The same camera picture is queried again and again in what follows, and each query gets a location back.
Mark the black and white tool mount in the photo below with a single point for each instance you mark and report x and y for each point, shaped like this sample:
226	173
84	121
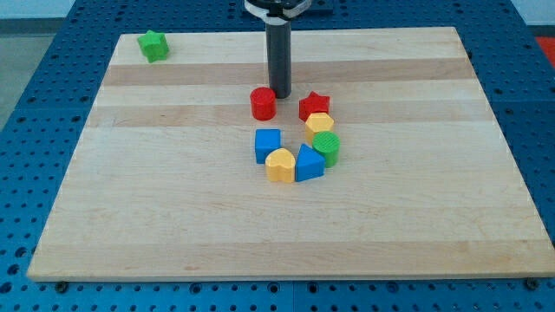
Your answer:
277	12

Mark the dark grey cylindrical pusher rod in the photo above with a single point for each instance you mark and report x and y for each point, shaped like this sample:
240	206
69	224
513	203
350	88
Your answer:
278	48

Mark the red cylinder block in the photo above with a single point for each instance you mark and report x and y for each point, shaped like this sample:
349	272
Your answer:
263	103

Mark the red star block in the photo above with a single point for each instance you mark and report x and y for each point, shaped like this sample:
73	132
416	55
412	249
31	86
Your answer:
313	103

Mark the yellow hexagon block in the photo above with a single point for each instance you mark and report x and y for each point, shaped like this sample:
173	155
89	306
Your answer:
316	123

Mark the blue cube block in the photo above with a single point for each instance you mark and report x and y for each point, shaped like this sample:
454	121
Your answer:
266	141

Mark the green cylinder block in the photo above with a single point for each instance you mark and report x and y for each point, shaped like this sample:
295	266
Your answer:
327	144

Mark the green star block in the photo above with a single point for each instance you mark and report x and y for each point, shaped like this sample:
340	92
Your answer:
153	45

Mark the yellow heart block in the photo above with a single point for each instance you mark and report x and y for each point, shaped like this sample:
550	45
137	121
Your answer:
280	166

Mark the blue triangle block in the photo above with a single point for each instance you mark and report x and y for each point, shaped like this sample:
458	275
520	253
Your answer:
310	164

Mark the light wooden board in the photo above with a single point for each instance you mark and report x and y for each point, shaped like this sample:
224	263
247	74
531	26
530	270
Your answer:
163	184

